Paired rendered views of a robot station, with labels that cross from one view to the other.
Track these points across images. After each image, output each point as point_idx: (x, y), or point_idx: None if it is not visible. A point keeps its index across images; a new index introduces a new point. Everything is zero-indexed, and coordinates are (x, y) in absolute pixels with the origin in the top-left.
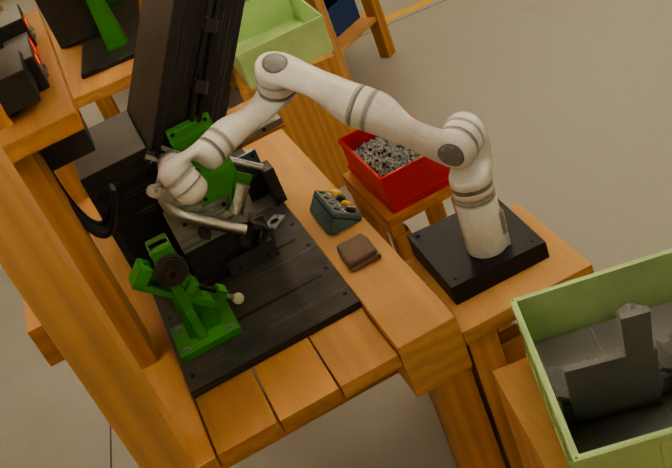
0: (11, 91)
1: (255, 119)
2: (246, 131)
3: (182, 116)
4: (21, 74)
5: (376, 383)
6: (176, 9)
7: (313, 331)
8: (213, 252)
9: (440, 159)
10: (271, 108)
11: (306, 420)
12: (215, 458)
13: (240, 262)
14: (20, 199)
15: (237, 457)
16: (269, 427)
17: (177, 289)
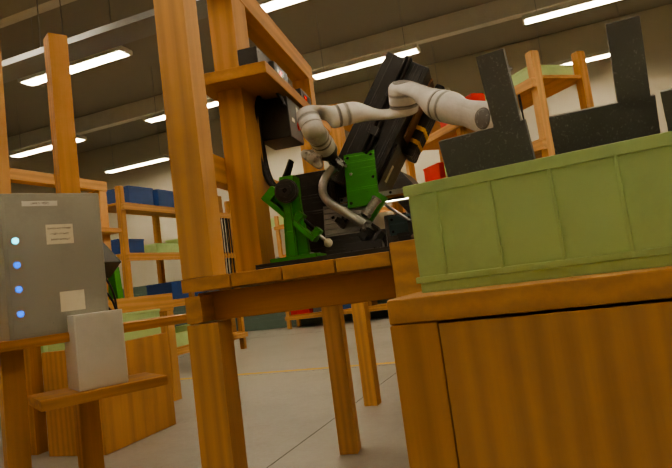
0: (245, 56)
1: (376, 111)
2: (364, 111)
3: (358, 150)
4: (253, 48)
5: (378, 298)
6: (375, 82)
7: (355, 255)
8: (343, 242)
9: (476, 124)
10: (391, 112)
11: (301, 276)
12: (228, 274)
13: (353, 247)
14: (183, 30)
15: (243, 283)
16: (272, 268)
17: (287, 210)
